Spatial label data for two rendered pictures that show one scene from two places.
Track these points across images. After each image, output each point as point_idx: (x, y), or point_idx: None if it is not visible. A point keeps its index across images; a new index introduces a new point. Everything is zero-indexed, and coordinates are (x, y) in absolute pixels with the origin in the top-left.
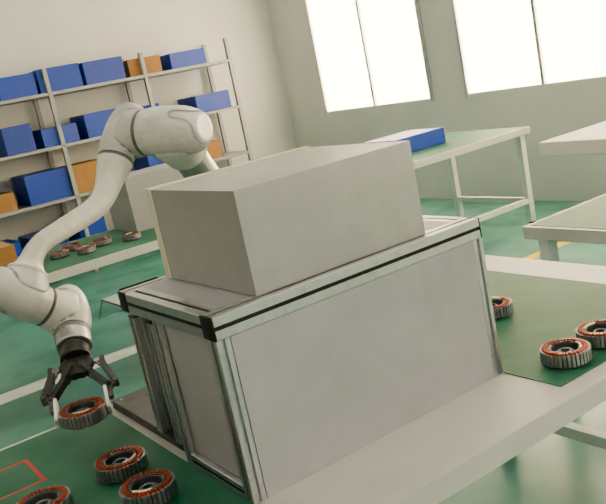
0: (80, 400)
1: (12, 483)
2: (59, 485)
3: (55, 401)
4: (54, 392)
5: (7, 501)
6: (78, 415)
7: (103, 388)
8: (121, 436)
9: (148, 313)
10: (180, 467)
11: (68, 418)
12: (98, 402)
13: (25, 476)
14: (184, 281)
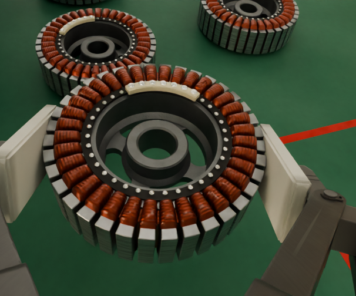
0: (160, 212)
1: None
2: (222, 14)
3: (289, 167)
4: (316, 214)
5: (339, 103)
6: (173, 70)
7: (19, 147)
8: (52, 262)
9: None
10: (0, 23)
11: (211, 78)
12: (81, 110)
13: (337, 191)
14: None
